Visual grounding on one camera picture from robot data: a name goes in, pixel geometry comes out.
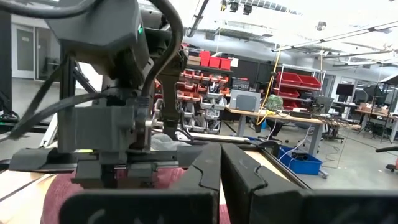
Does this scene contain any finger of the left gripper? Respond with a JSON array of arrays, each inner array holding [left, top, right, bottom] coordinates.
[[126, 161, 157, 186], [72, 160, 105, 189]]

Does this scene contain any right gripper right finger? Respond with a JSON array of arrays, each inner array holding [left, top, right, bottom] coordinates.
[[221, 142, 398, 224]]

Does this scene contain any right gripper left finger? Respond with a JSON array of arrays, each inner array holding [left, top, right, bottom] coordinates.
[[58, 142, 222, 224]]

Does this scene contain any pink cloth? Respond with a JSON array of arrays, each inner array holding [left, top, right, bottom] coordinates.
[[39, 166, 233, 224]]

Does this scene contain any blue plastic storage bin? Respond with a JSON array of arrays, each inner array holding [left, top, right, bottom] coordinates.
[[277, 144, 323, 175]]

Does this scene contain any wooden workbench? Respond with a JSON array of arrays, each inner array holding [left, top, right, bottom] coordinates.
[[225, 105, 331, 157]]

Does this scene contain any parts bin rack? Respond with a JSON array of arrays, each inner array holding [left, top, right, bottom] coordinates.
[[154, 68, 231, 135]]

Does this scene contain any white door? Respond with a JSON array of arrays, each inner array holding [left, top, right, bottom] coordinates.
[[11, 24, 35, 80]]

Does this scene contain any green bundle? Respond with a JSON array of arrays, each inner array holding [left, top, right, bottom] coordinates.
[[266, 94, 284, 112]]

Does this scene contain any black computer monitor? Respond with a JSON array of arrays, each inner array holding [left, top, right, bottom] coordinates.
[[335, 83, 356, 97]]

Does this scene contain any grey equipment box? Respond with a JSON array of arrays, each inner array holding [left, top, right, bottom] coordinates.
[[229, 89, 262, 113]]

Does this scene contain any large red storage bin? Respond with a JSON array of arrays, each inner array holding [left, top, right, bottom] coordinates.
[[275, 72, 303, 86], [298, 75, 322, 89]]

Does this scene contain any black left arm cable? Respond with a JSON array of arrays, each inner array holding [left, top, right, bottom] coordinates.
[[141, 0, 185, 97]]

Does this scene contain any white wire shelf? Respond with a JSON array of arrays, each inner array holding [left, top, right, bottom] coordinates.
[[275, 63, 327, 110]]

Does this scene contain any yellow cable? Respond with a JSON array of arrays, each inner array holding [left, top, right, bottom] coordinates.
[[256, 50, 282, 126]]

